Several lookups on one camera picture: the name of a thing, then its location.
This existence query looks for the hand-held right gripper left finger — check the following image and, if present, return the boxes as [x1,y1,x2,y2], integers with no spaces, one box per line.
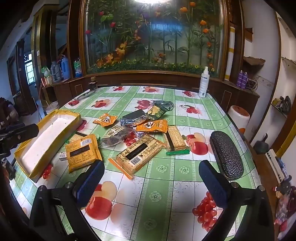
[30,159,105,241]

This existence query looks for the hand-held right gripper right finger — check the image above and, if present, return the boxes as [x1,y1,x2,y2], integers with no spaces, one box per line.
[198,160,274,241]

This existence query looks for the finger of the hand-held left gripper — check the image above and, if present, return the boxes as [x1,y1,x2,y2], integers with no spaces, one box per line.
[0,123,40,145]

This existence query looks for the yellow cardboard box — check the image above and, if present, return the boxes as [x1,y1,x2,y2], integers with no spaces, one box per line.
[14,109,82,183]

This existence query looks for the large orange biscuit packet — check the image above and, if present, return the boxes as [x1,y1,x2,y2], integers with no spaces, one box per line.
[65,134,102,174]

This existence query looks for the clear dried plum packet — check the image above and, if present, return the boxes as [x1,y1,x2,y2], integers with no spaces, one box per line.
[99,126,137,149]

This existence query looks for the long orange-edged cracker packet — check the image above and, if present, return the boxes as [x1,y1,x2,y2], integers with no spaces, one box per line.
[108,134,167,180]

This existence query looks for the green-edged cracker packet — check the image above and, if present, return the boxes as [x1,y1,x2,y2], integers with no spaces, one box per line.
[163,125,190,155]

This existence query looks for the small orange snack packet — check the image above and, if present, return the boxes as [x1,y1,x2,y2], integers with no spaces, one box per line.
[136,119,168,133]
[93,113,119,127]

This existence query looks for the silver foil packet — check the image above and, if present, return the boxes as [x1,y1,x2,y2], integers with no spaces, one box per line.
[120,116,148,127]

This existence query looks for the green and silver snack packet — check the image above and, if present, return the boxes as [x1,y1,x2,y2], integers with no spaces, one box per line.
[147,100,174,118]

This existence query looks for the dark patterned glasses case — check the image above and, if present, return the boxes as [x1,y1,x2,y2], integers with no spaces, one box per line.
[210,131,244,181]

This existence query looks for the white plastic bucket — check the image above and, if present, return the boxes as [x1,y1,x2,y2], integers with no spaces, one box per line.
[46,101,60,115]

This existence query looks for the fruit print table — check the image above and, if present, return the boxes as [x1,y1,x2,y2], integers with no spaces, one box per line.
[9,86,269,241]

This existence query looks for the black round object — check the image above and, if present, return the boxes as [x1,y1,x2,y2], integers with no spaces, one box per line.
[253,133,269,154]

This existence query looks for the stack of flat boxes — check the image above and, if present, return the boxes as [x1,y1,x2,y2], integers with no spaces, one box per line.
[265,149,288,183]

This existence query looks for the window with metal grille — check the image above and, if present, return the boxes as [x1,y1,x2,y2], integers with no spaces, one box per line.
[24,53,35,87]

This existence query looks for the white and orange stool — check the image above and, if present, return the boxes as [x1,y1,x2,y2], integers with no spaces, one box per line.
[228,105,250,135]

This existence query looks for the grey thermos jug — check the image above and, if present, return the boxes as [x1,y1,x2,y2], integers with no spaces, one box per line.
[50,61,62,82]

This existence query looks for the clear eyeglasses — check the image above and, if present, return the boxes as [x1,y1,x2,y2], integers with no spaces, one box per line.
[75,90,96,101]

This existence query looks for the blue thermos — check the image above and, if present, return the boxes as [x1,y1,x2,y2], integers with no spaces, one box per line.
[60,56,71,80]

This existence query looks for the green blue bottle pack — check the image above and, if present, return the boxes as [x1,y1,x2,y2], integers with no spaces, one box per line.
[73,59,83,78]

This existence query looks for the white spray bottle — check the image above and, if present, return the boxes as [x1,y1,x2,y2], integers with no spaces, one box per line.
[198,66,210,98]

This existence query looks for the brown wooden cabinet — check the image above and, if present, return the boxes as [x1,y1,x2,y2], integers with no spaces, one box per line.
[42,71,260,116]

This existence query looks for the white rolled poster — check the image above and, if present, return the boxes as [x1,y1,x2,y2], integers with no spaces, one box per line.
[225,27,236,81]

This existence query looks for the artificial flower glass display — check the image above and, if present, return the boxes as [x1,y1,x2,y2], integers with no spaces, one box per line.
[80,0,228,76]

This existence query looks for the wire basket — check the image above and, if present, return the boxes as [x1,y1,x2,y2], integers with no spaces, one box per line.
[247,76,259,91]

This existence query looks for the brown wooden wall bracket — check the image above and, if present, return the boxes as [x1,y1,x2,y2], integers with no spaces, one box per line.
[243,57,266,69]

